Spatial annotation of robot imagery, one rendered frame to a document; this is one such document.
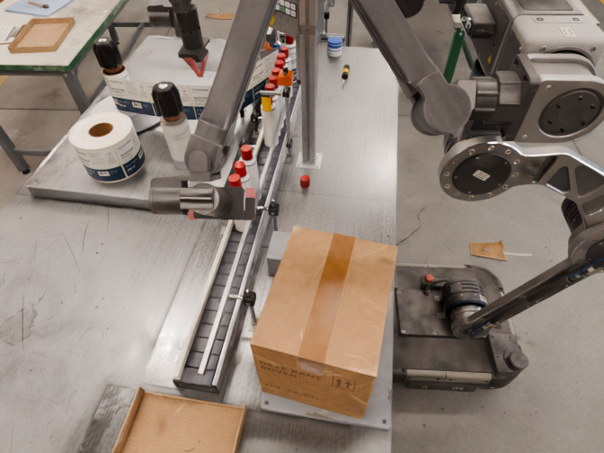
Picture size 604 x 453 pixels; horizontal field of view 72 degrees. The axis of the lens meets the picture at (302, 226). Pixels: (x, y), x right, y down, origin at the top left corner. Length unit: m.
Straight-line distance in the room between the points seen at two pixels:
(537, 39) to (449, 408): 1.55
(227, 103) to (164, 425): 0.74
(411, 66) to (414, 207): 1.90
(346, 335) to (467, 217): 1.90
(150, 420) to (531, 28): 1.11
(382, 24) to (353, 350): 0.56
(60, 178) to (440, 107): 1.30
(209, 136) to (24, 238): 0.97
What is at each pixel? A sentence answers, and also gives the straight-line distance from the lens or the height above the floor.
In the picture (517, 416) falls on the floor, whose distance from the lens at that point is 2.11.
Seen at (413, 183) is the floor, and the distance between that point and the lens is 2.73.
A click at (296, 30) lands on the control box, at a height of 1.32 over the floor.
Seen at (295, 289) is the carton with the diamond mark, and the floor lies 1.12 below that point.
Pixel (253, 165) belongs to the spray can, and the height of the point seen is 1.03.
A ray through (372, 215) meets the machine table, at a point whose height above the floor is 0.83.
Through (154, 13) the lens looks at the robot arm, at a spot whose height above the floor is 1.38.
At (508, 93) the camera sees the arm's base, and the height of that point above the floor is 1.48.
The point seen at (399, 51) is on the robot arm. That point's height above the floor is 1.52.
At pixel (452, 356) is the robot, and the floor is 0.24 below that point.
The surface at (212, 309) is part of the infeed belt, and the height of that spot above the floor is 0.88.
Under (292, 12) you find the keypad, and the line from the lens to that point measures 1.27.
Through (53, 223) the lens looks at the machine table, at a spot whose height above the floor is 0.83.
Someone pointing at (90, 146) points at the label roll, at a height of 1.02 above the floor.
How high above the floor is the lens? 1.85
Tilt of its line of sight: 50 degrees down
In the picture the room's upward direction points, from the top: 2 degrees counter-clockwise
